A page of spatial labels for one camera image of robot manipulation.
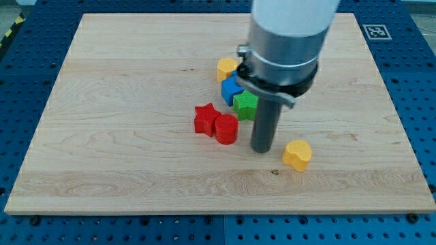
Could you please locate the red cylinder block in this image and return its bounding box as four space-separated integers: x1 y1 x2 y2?
215 114 238 145

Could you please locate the blue block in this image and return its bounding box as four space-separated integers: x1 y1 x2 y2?
221 71 244 106

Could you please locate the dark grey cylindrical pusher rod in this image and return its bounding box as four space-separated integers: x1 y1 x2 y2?
251 98 282 153

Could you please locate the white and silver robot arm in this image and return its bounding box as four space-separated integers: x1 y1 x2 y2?
237 0 340 108

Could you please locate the yellow black hazard tape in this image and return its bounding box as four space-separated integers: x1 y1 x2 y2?
1 12 26 51

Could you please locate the green star block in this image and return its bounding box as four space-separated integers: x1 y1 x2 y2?
233 90 258 121

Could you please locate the fiducial marker tag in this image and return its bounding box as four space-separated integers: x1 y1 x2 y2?
363 24 392 41

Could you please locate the yellow hexagon block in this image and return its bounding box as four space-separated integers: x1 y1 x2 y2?
217 57 238 82

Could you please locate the light wooden board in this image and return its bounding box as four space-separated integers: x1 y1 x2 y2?
5 14 435 215

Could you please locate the red star block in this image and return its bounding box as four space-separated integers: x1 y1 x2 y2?
194 103 221 137

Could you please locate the yellow heart block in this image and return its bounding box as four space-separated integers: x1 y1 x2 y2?
282 140 312 172

